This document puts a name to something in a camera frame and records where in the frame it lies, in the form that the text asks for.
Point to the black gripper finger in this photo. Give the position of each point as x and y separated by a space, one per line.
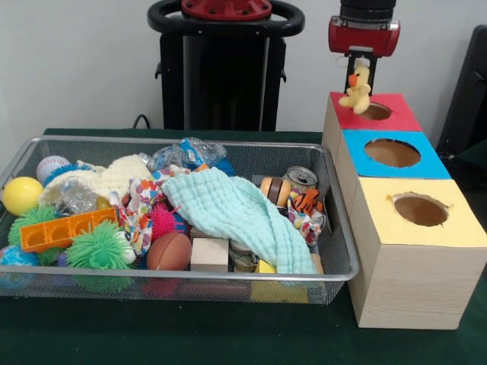
350 70
372 72

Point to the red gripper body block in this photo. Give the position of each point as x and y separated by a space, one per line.
365 40

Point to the yellow duck plush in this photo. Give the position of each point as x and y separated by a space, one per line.
358 91

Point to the orange tiger plush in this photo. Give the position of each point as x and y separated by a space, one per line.
306 201

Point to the colourful dotted cloth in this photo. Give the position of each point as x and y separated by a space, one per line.
137 213

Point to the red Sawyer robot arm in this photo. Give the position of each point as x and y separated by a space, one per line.
365 7

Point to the wooden box with three holes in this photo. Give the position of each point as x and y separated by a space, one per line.
414 289

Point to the black flat panel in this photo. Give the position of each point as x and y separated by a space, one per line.
468 95

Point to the dark green table cloth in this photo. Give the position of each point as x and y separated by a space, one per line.
190 334
477 150

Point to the brown yellow striped bee toy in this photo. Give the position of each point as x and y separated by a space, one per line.
275 190

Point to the mint green quilted cloth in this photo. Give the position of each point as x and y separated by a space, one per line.
228 205

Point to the cream knitted cloth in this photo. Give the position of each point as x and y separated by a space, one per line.
118 175

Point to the brown toy football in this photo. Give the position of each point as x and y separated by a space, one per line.
169 251

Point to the green spiky ball with eyes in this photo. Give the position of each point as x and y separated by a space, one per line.
99 247

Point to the white baseball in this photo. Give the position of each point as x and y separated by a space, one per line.
51 167

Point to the orange building block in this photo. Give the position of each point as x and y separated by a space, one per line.
57 232

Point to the yellow ball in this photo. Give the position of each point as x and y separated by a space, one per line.
23 195

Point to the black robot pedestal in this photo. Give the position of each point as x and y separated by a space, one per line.
220 76

